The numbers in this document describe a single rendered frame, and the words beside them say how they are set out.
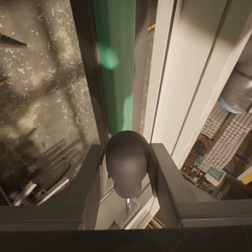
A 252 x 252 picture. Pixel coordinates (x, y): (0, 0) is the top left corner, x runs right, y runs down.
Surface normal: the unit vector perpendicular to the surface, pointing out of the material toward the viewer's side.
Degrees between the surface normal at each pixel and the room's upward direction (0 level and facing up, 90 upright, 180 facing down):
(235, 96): 93
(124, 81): 0
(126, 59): 0
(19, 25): 0
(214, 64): 90
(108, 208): 90
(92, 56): 90
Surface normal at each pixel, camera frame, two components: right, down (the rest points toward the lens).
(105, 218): -0.01, -0.62
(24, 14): 0.72, 0.54
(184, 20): -0.69, 0.58
